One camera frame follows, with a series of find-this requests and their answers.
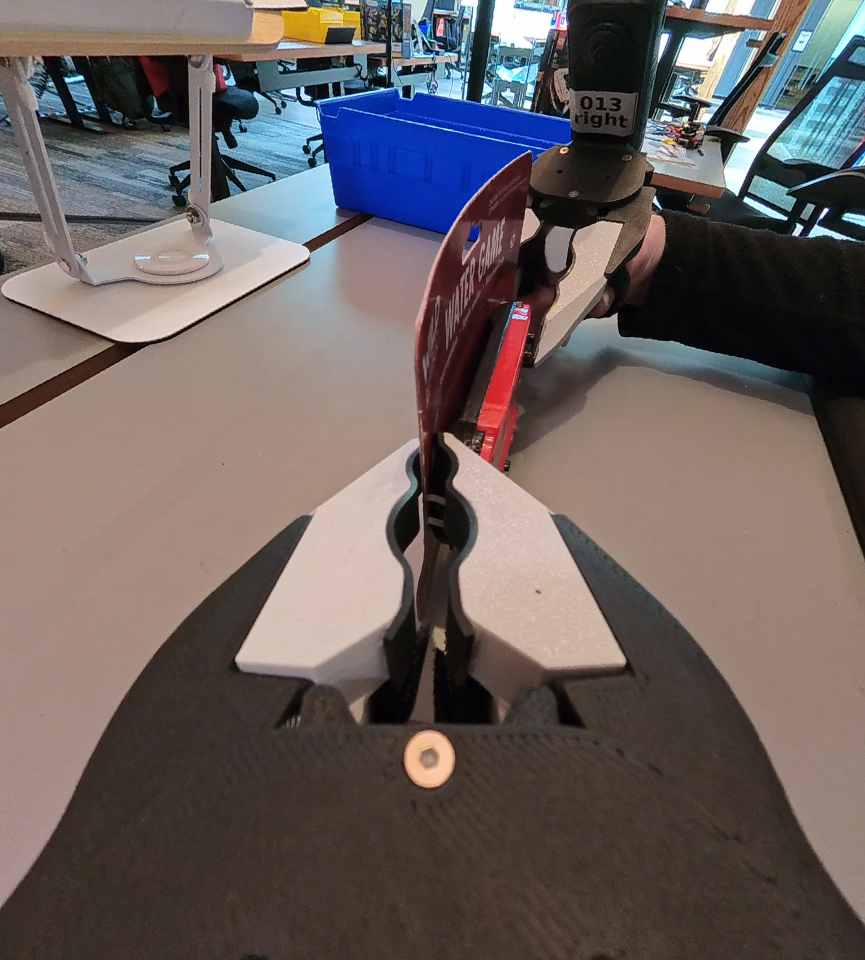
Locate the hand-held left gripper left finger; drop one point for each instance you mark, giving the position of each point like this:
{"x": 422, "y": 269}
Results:
{"x": 327, "y": 592}

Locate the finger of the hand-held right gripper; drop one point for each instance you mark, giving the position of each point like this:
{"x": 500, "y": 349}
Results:
{"x": 590, "y": 262}
{"x": 556, "y": 247}

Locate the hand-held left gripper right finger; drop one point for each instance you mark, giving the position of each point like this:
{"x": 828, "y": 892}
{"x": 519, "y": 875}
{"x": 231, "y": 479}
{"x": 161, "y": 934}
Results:
{"x": 530, "y": 592}

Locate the red handheld toy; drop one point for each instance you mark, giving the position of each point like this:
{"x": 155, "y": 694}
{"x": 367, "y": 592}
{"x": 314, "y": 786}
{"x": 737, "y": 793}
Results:
{"x": 470, "y": 300}

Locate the person's right forearm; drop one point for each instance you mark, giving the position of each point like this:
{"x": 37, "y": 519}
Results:
{"x": 777, "y": 292}

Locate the person's right hand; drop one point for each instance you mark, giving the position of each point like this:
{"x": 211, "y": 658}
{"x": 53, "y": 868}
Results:
{"x": 646, "y": 262}

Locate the wooden side table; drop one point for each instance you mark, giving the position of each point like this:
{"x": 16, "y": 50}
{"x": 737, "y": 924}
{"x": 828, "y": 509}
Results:
{"x": 687, "y": 176}

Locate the black printed box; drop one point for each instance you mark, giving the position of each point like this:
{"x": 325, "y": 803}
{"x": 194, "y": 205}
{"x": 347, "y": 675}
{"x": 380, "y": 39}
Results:
{"x": 556, "y": 75}

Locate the black pole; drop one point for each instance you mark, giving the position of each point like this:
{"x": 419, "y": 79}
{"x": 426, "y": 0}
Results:
{"x": 480, "y": 52}

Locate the slim black chair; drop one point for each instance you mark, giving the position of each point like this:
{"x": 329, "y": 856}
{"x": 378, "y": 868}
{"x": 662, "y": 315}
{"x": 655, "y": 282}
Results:
{"x": 747, "y": 90}

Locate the blue plastic bin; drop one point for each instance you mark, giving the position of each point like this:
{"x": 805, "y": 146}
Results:
{"x": 402, "y": 157}

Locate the black mesh back chair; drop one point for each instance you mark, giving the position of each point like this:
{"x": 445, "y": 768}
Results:
{"x": 815, "y": 112}

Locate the black chair armrest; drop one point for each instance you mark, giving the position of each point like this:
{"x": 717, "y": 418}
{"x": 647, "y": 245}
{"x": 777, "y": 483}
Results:
{"x": 845, "y": 191}

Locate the long wooden desk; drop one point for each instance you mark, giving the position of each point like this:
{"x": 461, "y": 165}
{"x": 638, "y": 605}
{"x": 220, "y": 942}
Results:
{"x": 327, "y": 51}

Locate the yellow plastic bin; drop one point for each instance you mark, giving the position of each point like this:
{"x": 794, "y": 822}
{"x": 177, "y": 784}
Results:
{"x": 312, "y": 22}

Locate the black office chair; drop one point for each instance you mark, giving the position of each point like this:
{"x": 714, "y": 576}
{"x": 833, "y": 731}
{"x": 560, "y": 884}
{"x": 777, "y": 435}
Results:
{"x": 234, "y": 105}

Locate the wooden stand top board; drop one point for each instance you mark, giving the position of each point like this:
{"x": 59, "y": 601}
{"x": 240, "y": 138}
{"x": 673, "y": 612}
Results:
{"x": 267, "y": 34}

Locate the wooden post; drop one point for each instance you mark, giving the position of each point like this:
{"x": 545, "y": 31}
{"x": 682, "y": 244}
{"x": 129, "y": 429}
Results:
{"x": 766, "y": 67}

